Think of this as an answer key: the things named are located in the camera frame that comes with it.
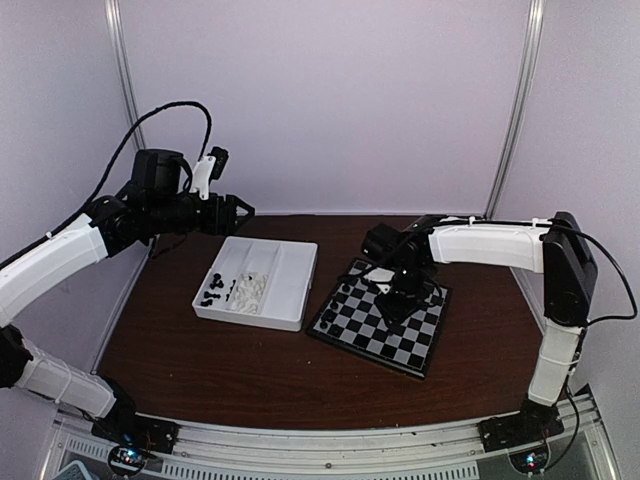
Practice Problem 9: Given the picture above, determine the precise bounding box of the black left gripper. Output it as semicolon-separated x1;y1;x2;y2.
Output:
147;191;255;236

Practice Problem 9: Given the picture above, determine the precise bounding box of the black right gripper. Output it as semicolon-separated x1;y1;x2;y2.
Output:
374;265;430;329

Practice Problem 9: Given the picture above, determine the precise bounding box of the black silver chessboard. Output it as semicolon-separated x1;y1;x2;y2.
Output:
306;279;451;380

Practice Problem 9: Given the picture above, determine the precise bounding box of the white compartment tray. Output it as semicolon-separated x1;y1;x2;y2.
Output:
192;236;318;332

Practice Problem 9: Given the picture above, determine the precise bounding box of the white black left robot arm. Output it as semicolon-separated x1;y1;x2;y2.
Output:
1;147;255;444

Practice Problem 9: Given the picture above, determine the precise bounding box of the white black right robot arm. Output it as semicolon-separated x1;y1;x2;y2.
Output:
361;212;598;442

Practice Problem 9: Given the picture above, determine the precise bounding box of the black chess piece pile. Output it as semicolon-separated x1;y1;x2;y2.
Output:
200;272;237;307

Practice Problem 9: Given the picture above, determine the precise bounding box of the white chess piece pile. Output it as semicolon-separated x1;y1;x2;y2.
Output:
229;271;269;315

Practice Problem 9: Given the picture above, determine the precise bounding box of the right round circuit board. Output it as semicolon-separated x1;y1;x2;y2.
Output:
509;446;550;475

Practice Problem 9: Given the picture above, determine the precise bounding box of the round circuit board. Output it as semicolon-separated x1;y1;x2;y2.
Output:
509;446;550;475
107;446;149;476

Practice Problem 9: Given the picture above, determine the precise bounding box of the left round circuit board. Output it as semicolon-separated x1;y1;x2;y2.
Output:
107;446;149;476

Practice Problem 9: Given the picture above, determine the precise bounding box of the blue plastic basket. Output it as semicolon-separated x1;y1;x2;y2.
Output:
53;461;98;480

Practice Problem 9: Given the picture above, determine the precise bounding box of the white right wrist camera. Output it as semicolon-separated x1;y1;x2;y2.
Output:
364;268;395;295

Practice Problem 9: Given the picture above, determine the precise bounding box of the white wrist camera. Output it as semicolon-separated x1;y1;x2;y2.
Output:
189;146;229;201
364;268;395;295

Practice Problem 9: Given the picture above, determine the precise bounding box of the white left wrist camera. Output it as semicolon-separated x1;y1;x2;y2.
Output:
189;146;229;201

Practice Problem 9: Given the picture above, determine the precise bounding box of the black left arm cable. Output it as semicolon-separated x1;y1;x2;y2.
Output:
44;101;214;241

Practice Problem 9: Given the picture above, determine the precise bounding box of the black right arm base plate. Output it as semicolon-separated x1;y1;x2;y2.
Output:
478;414;565;453

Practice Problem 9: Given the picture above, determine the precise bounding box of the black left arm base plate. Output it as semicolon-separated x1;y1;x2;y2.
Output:
91;415;179;454

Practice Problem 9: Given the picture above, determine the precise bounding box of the left aluminium frame post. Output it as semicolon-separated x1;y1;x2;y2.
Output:
104;0;144;126

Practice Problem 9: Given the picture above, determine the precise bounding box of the aluminium frame post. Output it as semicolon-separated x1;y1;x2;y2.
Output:
484;0;546;218
104;0;144;126

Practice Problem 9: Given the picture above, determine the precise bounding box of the aluminium front rail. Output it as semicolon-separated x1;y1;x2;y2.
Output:
42;382;621;480

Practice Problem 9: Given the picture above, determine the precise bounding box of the right aluminium frame post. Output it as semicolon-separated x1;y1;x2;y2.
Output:
484;0;546;218

